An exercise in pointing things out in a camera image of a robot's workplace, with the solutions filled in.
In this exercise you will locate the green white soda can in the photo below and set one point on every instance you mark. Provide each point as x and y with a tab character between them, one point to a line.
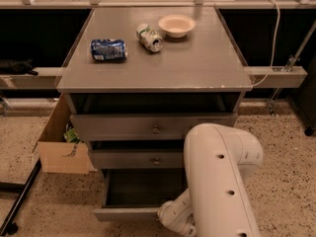
149	38

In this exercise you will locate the blue crushed soda can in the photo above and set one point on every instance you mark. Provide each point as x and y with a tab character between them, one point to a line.
108	49

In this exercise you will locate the black floor rail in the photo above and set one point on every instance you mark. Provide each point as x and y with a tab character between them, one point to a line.
9	226

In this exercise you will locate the white paper bowl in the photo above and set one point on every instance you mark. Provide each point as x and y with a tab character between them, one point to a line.
176	26

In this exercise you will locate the grey bottom drawer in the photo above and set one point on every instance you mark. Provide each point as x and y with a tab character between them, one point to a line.
136	194

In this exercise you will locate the grey top drawer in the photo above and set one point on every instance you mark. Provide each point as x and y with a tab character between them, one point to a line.
142	126

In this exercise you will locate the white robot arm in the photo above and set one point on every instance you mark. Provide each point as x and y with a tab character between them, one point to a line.
217	160

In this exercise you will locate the cardboard box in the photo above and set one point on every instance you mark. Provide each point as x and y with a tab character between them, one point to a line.
55	153

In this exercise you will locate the metal frame rail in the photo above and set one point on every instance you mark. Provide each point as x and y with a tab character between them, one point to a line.
262	76

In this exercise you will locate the diagonal metal strut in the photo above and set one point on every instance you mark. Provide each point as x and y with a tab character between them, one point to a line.
301	46

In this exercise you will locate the green packet in box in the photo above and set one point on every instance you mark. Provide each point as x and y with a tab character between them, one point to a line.
70	135

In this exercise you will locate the grey drawer cabinet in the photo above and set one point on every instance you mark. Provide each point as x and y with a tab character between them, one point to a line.
198	74

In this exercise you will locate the grey middle drawer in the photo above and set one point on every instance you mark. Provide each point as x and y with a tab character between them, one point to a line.
136	159

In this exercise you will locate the grey drawer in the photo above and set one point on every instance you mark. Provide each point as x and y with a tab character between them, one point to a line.
142	126
136	194
136	159

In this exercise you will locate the black object on ledge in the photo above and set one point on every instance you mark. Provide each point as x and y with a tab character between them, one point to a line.
17	67

